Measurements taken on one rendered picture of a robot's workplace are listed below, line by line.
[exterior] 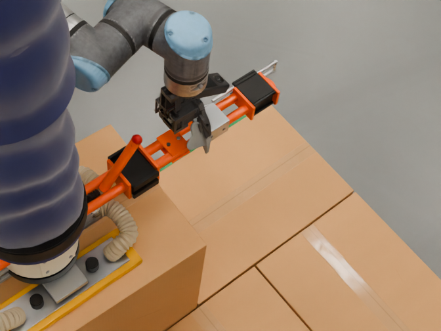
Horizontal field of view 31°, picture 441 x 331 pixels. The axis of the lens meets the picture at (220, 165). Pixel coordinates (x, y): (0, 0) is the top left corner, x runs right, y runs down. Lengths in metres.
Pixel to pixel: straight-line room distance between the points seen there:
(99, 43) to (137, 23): 0.09
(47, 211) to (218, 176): 1.01
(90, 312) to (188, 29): 0.65
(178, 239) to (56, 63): 0.80
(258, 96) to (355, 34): 1.68
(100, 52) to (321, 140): 1.76
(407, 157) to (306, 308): 1.14
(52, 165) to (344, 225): 1.23
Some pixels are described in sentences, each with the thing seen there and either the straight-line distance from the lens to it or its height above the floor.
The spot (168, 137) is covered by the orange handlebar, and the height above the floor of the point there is 1.09.
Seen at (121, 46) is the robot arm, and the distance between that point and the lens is 1.53.
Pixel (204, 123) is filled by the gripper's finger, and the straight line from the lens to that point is 1.71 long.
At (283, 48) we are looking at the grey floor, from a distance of 3.38.
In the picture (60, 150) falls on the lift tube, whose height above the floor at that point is 1.48.
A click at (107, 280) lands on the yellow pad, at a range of 1.77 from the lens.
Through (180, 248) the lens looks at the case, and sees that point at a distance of 1.82.
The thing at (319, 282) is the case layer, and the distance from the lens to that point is 2.27.
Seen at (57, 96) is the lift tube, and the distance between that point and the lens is 1.19.
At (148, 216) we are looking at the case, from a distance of 1.85.
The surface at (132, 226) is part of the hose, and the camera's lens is 1.75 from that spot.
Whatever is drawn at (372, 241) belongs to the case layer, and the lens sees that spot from 2.36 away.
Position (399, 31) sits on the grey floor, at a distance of 3.57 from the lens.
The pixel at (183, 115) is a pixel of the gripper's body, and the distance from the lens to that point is 1.68.
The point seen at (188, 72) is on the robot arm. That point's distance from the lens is 1.55.
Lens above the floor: 2.60
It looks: 59 degrees down
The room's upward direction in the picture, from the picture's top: 9 degrees clockwise
